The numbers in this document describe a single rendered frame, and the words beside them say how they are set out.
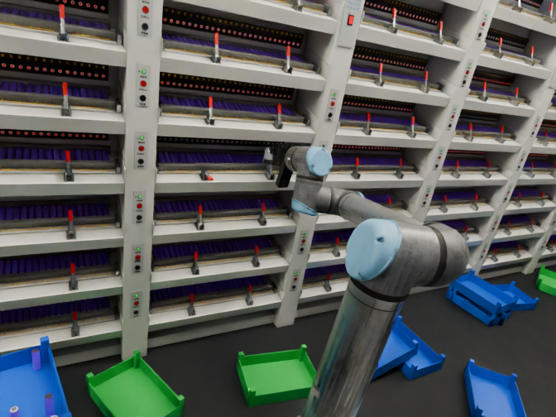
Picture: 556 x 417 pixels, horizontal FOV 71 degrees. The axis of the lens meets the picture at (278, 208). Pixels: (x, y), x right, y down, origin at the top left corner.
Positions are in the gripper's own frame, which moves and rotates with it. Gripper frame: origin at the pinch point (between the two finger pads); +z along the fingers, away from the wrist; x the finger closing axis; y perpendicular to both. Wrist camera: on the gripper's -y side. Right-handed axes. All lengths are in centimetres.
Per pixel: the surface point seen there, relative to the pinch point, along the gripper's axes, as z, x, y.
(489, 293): -4, -152, -77
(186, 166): 1.5, 32.4, -2.5
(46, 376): -24, 78, -58
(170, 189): -2.2, 38.9, -10.0
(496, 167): 3, -153, -1
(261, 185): -2.6, 4.2, -9.3
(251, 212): 7.1, 3.6, -21.5
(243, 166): 1.9, 9.8, -2.3
